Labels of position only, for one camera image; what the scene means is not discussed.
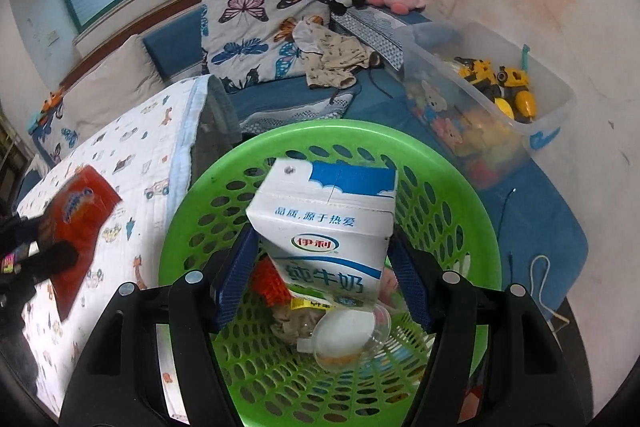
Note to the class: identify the grey patterned cloth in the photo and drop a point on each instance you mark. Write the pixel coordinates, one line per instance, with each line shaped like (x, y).
(370, 32)
(300, 112)

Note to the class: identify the clear plastic storage box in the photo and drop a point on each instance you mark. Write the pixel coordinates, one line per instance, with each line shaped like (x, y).
(450, 72)

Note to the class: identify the small butterfly print pillow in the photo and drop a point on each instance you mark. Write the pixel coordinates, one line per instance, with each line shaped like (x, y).
(60, 139)

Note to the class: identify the red foam fruit net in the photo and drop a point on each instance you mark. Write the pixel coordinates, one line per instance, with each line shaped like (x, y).
(267, 284)

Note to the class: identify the beige patterned garment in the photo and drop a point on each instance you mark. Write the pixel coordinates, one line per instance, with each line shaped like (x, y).
(330, 54)

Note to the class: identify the blue padded bench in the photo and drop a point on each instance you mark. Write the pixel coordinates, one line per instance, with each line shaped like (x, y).
(530, 217)

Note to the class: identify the yellow toy construction truck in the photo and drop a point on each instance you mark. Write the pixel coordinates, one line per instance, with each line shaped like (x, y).
(517, 94)
(477, 72)

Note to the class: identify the pile of colourful toys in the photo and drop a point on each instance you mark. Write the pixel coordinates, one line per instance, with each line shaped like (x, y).
(465, 142)

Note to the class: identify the orange teal soft toy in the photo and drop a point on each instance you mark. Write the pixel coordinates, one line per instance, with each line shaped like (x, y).
(46, 107)

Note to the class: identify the clear plastic cup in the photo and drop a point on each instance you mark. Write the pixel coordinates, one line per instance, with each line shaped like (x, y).
(345, 332)

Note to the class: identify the beige pillow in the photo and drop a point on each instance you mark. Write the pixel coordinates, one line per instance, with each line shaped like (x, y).
(110, 82)

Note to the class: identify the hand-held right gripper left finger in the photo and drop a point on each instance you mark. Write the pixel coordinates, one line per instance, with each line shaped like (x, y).
(235, 277)

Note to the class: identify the white blue milk carton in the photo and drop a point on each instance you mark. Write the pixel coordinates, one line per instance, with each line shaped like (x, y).
(320, 217)

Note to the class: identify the green plastic basket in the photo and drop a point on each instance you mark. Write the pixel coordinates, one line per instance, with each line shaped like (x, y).
(440, 187)

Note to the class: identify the orange snack packet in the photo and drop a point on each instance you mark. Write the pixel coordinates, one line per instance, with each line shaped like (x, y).
(85, 207)

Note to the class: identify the blue backrest cushion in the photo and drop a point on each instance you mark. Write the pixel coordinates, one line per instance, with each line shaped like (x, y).
(175, 47)

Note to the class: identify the large butterfly print pillow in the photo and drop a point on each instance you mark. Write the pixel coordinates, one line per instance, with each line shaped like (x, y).
(250, 37)

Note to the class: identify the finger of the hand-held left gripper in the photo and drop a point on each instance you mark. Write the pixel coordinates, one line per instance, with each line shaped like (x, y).
(52, 259)
(20, 227)

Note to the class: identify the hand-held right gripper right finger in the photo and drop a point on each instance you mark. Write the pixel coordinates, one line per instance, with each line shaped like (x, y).
(410, 282)

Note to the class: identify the crumpled grey wrapper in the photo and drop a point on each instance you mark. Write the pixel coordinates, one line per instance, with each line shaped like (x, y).
(292, 324)

